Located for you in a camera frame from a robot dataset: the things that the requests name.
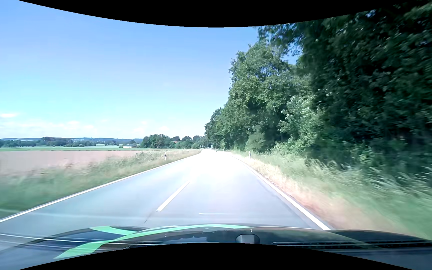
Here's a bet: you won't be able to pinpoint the pale brown field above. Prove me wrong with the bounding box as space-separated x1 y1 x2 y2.
0 150 146 182

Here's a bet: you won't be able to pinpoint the car's own bonnet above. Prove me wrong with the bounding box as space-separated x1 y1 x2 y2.
0 224 432 270

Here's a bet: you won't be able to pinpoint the road markings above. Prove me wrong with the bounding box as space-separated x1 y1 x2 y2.
0 150 332 232

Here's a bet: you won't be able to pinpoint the grey asphalt road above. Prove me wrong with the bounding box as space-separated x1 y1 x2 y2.
0 149 331 241

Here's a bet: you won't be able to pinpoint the green field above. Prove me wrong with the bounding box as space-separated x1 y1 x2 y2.
0 146 164 152

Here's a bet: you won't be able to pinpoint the row of trees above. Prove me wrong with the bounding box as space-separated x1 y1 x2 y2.
204 0 432 177

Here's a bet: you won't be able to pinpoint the grass verge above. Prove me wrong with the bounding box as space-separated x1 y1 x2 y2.
0 149 202 227
228 150 432 247

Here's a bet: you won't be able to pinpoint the group of trees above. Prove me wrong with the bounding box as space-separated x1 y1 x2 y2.
140 134 211 149

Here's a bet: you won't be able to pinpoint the distant tree line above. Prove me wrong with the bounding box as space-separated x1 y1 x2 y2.
0 136 140 148

